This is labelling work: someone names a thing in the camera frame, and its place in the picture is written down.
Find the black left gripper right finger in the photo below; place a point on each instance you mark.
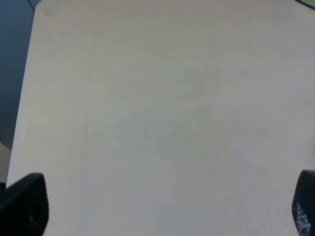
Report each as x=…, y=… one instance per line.
x=303, y=204

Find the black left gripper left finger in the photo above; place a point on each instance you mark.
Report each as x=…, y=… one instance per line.
x=24, y=207

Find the green object at edge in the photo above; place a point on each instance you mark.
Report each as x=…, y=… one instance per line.
x=308, y=3

